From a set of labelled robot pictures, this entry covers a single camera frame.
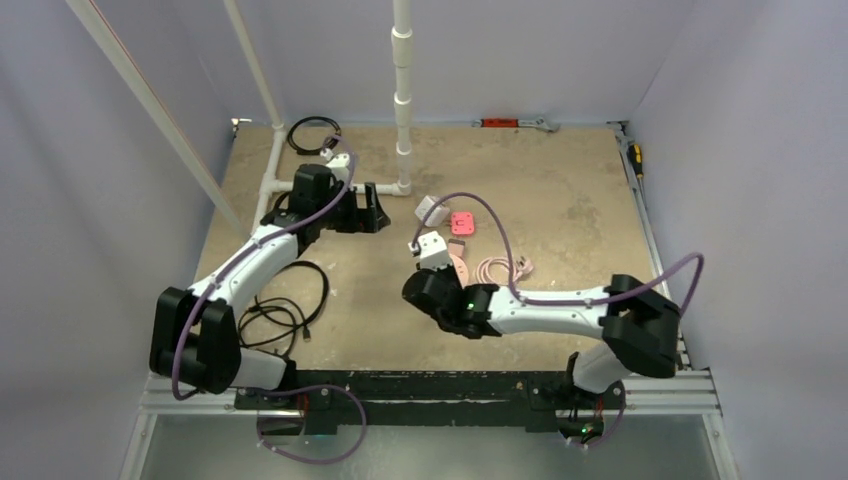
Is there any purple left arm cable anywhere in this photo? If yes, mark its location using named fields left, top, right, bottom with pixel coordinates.
left=170, top=134, right=369, bottom=466

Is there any pink round socket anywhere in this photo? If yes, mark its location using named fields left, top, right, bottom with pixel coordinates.
left=450, top=255, right=471, bottom=287

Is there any pink power cord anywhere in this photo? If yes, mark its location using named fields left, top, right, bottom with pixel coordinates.
left=475, top=255, right=535, bottom=287

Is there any pink triangular power strip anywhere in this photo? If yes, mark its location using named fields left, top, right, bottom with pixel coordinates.
left=450, top=211, right=476, bottom=237

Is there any black usb cable bundle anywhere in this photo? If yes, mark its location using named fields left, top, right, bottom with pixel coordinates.
left=237, top=260, right=331, bottom=356

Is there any aluminium front frame rail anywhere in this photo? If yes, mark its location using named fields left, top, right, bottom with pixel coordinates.
left=139, top=374, right=237, bottom=416

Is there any aluminium table edge rail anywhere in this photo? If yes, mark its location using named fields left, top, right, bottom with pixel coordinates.
left=606, top=121, right=693, bottom=371

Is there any black coiled cable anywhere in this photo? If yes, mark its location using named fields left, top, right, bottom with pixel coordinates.
left=286, top=116, right=343, bottom=158

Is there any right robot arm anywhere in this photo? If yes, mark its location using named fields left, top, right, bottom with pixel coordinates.
left=402, top=269, right=681, bottom=407

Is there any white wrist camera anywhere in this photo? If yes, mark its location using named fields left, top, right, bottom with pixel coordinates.
left=320, top=148, right=351, bottom=182
left=408, top=231, right=453, bottom=271

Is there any red handled adjustable wrench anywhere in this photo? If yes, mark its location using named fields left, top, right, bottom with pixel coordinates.
left=472, top=117, right=560, bottom=133

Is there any yellow black screwdriver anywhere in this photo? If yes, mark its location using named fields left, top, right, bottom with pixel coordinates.
left=628, top=143, right=644, bottom=181

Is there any white PVC pipe frame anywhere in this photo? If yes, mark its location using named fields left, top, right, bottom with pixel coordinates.
left=67, top=1, right=413, bottom=237

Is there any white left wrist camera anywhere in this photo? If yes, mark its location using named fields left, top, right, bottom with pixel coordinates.
left=320, top=148, right=351, bottom=182

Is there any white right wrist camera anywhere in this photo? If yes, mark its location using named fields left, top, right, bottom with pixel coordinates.
left=408, top=231, right=453, bottom=271

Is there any white tiger cube socket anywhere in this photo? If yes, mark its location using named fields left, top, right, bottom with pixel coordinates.
left=414, top=195, right=451, bottom=228

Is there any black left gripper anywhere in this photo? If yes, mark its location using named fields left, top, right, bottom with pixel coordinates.
left=315, top=182, right=388, bottom=234

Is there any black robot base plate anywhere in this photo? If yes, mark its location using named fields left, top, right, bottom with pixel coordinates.
left=234, top=370, right=625, bottom=435

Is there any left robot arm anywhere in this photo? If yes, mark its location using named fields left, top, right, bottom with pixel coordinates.
left=149, top=164, right=391, bottom=409

